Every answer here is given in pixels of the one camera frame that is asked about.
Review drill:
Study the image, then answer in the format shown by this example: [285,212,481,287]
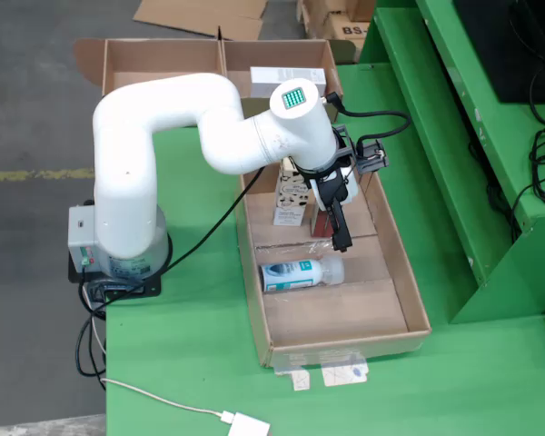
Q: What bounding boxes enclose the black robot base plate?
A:
[67,252,163,301]

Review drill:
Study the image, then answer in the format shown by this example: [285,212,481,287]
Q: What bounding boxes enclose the black power cable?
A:
[74,290,109,391]

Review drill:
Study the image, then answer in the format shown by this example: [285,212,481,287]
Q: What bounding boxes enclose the divided cardboard box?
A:
[74,37,360,124]

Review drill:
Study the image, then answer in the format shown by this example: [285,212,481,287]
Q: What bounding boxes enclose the large white paper sticker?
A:
[320,358,370,388]

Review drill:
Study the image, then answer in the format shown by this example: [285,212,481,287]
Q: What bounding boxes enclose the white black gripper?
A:
[298,160,360,254]

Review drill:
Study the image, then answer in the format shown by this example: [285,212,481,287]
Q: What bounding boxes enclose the tangled black cables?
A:
[508,58,545,244]

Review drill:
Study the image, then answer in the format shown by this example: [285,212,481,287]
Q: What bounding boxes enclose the long cardboard tray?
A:
[234,120,433,370]

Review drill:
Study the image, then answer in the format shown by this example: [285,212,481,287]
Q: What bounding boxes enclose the white cable with adapter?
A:
[100,377,272,436]

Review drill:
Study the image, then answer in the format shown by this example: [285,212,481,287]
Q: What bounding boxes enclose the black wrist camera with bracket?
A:
[333,124,390,175]

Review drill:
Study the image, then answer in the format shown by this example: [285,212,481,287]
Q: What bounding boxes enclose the small white paper sticker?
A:
[290,367,312,391]

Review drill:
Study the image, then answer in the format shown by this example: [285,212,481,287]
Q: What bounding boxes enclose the green metal shelf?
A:
[358,0,545,326]

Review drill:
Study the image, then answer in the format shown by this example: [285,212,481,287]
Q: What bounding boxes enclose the flat white box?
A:
[249,66,327,99]

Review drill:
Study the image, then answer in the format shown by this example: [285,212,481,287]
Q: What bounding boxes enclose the red ampoule box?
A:
[309,199,342,240]

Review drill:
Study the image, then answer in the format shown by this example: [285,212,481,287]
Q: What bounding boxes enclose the black camera cable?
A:
[320,92,413,154]

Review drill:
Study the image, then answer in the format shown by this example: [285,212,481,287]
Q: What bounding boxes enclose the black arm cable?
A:
[84,165,267,314]

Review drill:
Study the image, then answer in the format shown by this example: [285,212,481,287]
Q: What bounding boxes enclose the grey robot base box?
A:
[67,204,102,270]

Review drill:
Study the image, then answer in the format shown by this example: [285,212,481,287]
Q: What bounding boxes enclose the black monitor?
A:
[451,0,545,104]

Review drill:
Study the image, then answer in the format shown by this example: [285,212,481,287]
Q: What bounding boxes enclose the cow print carton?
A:
[272,156,313,228]

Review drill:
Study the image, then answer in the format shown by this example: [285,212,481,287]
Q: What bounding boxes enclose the white shoe spray bottle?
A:
[258,254,346,295]

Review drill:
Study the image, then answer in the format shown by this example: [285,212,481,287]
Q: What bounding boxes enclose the cardboard box printed BS-52M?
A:
[320,11,378,41]

